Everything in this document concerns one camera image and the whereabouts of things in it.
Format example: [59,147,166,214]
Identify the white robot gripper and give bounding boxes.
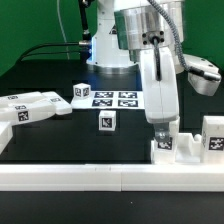
[139,47,179,142]

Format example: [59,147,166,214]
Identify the white chair seat part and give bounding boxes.
[172,133,209,164]

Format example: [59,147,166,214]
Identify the white tagged bar part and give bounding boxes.
[0,101,56,126]

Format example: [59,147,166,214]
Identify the white long chair back part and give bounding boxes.
[0,91,72,115]

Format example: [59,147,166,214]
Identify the small white tagged cube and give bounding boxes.
[99,110,116,131]

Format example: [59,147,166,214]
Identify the paper sheet with tags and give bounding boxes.
[71,91,144,110]

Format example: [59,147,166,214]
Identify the rear white tagged cube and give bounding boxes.
[73,83,91,99]

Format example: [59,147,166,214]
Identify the white left fence block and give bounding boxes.
[0,122,13,154]

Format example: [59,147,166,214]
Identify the grey braided cable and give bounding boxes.
[146,0,201,81]

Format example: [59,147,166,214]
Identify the white front fence rail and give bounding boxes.
[0,164,224,192]

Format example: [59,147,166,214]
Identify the black cables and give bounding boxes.
[16,40,93,64]

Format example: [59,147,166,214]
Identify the thin white cable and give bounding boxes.
[56,0,72,61]

